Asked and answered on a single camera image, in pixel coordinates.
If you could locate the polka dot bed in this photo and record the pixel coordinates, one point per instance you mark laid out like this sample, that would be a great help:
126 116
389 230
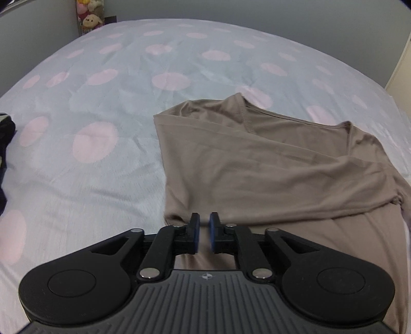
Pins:
96 96

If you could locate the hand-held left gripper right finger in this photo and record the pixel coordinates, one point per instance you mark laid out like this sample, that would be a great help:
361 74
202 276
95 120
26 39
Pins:
212 234

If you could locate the column of plush toys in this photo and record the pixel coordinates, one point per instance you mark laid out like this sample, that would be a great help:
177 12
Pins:
91 21

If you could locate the taupe shirt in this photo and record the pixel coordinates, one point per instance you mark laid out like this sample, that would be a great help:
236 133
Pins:
273 167

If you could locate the dark cloth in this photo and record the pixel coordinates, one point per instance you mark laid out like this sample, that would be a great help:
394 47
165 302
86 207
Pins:
6 133

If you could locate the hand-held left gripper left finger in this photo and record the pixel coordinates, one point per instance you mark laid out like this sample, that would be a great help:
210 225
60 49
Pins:
194 236

